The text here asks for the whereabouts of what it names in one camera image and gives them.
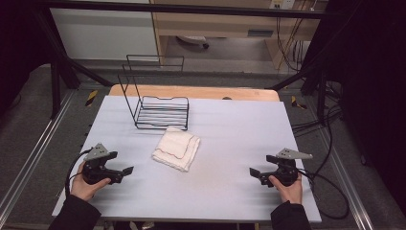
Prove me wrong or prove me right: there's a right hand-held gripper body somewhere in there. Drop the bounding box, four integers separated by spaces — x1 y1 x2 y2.
259 148 314 188

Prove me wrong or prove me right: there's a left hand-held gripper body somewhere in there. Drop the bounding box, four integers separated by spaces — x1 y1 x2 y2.
81 143 124 186

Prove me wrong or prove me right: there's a white towel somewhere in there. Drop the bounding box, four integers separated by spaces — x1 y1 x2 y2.
151 126 202 173

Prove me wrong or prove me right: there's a black wire rack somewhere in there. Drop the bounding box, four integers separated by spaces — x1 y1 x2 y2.
117 54 191 131

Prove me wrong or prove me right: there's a person's left hand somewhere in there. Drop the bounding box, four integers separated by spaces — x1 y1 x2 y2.
70 161 112 202

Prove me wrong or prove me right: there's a person's right hand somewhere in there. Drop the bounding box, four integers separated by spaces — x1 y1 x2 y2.
268 173 304 206

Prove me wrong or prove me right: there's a white foam mat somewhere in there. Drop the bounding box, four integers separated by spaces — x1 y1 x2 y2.
52 95 323 224

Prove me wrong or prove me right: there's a yellow black tape marker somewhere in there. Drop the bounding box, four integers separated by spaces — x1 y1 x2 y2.
289 95 308 110
84 89 100 108

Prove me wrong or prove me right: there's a wooden table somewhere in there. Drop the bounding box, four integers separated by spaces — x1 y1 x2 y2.
108 83 282 103

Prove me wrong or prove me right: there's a white cabinet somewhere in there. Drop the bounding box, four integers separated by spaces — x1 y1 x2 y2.
49 0 160 61

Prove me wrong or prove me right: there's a black curtain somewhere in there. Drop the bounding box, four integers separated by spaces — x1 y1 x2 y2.
304 0 406 212
0 0 54 118

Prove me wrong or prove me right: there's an office chair base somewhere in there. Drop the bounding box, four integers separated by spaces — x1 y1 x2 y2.
175 34 211 51

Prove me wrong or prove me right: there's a light wooden desk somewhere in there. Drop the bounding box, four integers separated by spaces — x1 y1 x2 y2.
149 0 329 70

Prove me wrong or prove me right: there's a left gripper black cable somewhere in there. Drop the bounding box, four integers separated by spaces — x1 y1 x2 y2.
64 148 94 197

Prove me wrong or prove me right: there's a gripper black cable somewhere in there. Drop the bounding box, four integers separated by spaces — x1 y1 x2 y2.
296 168 350 221
64 148 94 197

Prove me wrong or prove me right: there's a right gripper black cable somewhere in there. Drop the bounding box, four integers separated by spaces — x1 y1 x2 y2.
296 168 350 221

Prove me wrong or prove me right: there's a black floor cables bundle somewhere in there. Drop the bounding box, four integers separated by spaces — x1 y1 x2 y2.
291 80 345 137

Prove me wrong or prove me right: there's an aluminium rail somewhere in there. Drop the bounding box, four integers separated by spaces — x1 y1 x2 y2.
318 127 375 230
0 90 77 221

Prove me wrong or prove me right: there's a hanging cables bundle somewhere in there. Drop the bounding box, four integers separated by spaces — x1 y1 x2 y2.
275 15 305 73

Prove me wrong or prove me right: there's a white wall outlet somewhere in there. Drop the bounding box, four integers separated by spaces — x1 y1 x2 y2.
269 0 297 11

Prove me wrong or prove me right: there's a black metal frame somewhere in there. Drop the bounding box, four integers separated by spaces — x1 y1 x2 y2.
32 0 340 120

